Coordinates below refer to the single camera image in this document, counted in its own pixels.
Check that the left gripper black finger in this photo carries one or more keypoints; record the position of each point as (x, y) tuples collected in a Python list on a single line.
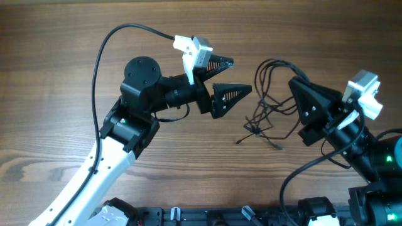
[(226, 96), (216, 65)]

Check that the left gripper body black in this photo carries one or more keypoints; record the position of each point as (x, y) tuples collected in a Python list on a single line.
[(203, 98)]

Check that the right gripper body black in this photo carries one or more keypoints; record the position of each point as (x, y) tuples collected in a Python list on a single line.
[(326, 127)]

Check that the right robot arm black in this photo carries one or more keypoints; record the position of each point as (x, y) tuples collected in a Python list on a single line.
[(377, 159)]

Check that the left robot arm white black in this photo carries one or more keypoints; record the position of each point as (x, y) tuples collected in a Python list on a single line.
[(130, 126)]

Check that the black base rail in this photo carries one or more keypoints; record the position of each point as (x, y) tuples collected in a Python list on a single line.
[(148, 216)]

